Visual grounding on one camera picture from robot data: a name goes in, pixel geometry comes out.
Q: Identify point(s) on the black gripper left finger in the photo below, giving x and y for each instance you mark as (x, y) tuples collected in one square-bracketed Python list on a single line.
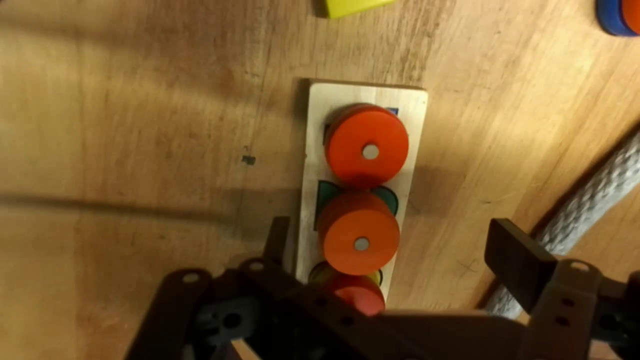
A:
[(279, 240)]

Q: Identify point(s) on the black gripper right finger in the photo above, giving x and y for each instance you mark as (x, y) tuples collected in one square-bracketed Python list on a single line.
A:
[(520, 260)]

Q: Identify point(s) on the yellow flat block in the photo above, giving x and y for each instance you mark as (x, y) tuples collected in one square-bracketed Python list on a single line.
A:
[(356, 7)]

